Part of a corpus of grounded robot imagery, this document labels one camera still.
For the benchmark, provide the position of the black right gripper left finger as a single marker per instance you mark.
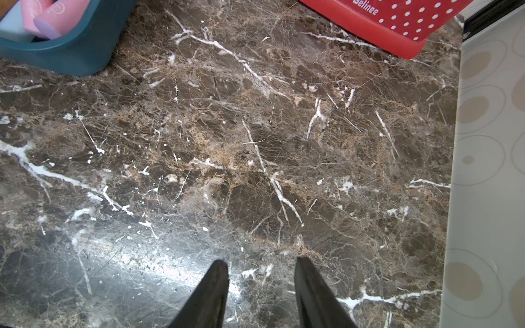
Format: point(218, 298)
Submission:
point(207, 304)

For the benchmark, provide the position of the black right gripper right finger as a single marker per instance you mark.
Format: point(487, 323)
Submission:
point(316, 303)

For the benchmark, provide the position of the purple shovel pink handle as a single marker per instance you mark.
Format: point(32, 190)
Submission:
point(30, 10)
point(60, 18)

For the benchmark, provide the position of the teal plastic storage box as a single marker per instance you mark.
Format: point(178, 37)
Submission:
point(85, 50)

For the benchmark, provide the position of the red polka dot toaster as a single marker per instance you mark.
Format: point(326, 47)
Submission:
point(400, 27)

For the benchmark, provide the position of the black corner frame post right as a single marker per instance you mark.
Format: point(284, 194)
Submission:
point(488, 15)

